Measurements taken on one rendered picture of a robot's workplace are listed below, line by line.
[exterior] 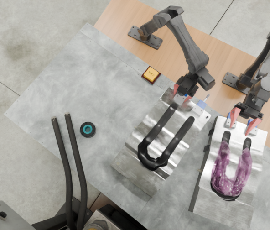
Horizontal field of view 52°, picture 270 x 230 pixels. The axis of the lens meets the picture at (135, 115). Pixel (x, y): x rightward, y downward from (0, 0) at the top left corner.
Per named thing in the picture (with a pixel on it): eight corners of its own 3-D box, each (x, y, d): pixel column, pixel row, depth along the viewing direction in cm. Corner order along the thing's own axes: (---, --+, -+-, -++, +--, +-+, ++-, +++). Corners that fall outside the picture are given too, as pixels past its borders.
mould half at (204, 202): (215, 117, 149) (221, 112, 138) (262, 133, 147) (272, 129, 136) (188, 210, 137) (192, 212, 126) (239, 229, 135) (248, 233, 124)
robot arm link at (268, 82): (277, 96, 100) (290, 69, 102) (255, 85, 101) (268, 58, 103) (263, 105, 111) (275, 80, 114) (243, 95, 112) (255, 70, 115)
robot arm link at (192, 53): (212, 61, 119) (176, -3, 115) (195, 72, 118) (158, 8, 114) (200, 65, 131) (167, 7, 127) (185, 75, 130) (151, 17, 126)
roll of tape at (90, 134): (97, 124, 148) (96, 122, 144) (94, 139, 146) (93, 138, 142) (82, 122, 148) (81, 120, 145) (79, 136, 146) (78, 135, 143)
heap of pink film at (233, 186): (219, 138, 140) (223, 135, 133) (253, 150, 139) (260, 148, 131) (204, 188, 134) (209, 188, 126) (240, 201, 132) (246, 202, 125)
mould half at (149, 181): (167, 91, 153) (170, 82, 140) (206, 119, 149) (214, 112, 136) (110, 165, 142) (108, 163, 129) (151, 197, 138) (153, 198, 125)
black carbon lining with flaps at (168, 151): (171, 102, 144) (173, 96, 135) (197, 121, 141) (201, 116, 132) (130, 156, 136) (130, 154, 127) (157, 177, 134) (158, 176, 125)
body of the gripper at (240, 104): (262, 118, 105) (270, 101, 106) (237, 105, 106) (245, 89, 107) (255, 122, 111) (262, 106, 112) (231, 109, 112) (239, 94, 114)
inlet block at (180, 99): (186, 81, 148) (188, 77, 142) (194, 86, 147) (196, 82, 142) (172, 100, 145) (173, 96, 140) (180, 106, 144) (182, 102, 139)
